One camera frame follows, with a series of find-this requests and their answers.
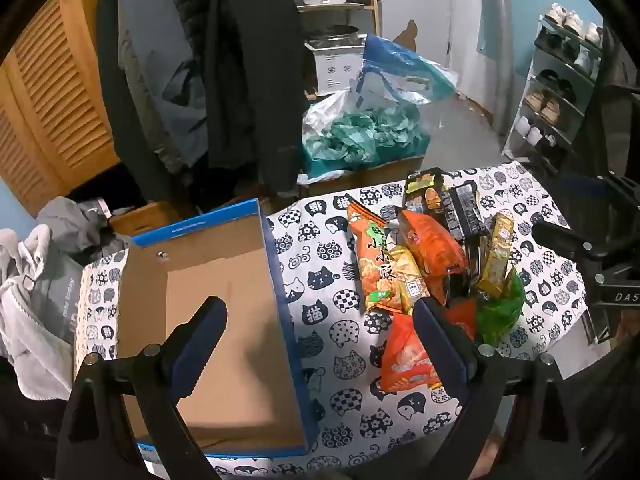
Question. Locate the green snack packet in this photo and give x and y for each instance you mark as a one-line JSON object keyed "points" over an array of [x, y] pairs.
{"points": [[500, 310]]}

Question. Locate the grey bag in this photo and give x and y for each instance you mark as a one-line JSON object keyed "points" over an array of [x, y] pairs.
{"points": [[55, 290]]}

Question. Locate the cat-print tablecloth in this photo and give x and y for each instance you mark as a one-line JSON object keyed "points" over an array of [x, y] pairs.
{"points": [[340, 240]]}

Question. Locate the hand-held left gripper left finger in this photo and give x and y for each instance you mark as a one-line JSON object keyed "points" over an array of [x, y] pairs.
{"points": [[200, 345]]}

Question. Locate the brown cardboard box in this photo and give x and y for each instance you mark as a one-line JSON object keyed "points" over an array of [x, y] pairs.
{"points": [[370, 175]]}

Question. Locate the dark hanging jacket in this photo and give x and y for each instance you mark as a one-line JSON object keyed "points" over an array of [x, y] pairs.
{"points": [[112, 95]]}

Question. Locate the tall orange cracker packet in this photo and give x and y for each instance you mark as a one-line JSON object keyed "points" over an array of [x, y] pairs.
{"points": [[372, 255]]}

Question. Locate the white door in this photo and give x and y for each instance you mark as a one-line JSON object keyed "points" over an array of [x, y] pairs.
{"points": [[430, 0]]}

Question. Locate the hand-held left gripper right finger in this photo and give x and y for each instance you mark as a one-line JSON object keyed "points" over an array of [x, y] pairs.
{"points": [[445, 350]]}

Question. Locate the group of shoes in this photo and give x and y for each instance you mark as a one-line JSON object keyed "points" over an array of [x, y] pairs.
{"points": [[550, 105]]}

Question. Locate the red snack packet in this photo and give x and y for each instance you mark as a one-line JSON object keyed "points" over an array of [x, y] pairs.
{"points": [[461, 316]]}

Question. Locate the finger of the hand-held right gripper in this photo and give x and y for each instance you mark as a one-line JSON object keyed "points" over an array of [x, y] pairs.
{"points": [[557, 237], [582, 186]]}

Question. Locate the wooden louvre door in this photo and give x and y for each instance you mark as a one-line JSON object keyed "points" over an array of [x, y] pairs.
{"points": [[50, 85]]}

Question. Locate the grey-blue hanging jacket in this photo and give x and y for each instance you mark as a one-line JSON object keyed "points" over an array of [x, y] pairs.
{"points": [[160, 60]]}

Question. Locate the blue-rimmed cardboard box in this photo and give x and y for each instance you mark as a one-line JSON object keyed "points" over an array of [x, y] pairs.
{"points": [[220, 300]]}

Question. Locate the white shoe rack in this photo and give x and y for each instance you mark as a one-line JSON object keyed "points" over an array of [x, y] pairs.
{"points": [[535, 45]]}

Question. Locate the large orange chip bag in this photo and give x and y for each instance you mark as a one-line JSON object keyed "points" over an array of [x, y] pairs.
{"points": [[430, 245]]}

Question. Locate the grey duct pipe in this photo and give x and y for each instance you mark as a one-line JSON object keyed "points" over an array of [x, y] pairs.
{"points": [[497, 35]]}

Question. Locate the small wooden crate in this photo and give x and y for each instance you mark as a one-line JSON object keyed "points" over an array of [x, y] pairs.
{"points": [[145, 217]]}

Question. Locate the white appliance box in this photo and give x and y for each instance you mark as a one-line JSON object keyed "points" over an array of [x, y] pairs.
{"points": [[335, 65]]}

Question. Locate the heap of teal plastic bags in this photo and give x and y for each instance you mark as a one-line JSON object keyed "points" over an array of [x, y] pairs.
{"points": [[365, 130]]}

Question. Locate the black and yellow snack packet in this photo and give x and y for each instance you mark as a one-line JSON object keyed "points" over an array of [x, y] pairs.
{"points": [[422, 192]]}

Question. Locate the white towel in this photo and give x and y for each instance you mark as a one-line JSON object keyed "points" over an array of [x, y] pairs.
{"points": [[30, 350]]}

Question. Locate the small yellow cracker packet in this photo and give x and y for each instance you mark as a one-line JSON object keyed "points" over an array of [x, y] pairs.
{"points": [[407, 272]]}

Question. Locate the small orange snack packet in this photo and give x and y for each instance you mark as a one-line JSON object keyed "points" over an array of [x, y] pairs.
{"points": [[402, 355]]}

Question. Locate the black hanging coat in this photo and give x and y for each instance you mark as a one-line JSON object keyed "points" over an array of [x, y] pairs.
{"points": [[245, 60]]}

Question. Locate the long yellow snack packet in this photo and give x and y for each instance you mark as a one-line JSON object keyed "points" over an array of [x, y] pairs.
{"points": [[495, 255]]}

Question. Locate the blue plastic bag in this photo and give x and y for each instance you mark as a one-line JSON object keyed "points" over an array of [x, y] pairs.
{"points": [[400, 70]]}

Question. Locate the white plastic bag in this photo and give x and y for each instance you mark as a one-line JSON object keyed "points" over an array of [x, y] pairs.
{"points": [[322, 110]]}

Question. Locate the grey cloth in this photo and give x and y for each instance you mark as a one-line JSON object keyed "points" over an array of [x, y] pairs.
{"points": [[75, 220]]}

